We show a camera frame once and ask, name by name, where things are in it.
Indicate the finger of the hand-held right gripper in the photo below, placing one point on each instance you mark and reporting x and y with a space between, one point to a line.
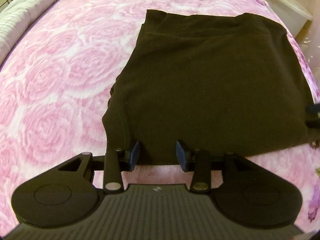
313 125
314 108

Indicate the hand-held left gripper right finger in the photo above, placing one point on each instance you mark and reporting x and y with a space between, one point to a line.
181 155

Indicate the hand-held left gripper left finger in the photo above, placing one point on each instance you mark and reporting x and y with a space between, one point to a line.
135 153

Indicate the dark brown long-sleeved shirt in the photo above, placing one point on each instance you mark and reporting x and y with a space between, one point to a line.
212 80

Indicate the pink rose-patterned blanket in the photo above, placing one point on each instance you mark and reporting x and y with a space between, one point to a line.
62 80

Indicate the white plastic storage box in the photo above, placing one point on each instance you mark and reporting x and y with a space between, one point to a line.
282 2

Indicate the white ribbed quilt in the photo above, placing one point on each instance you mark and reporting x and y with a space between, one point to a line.
20 17

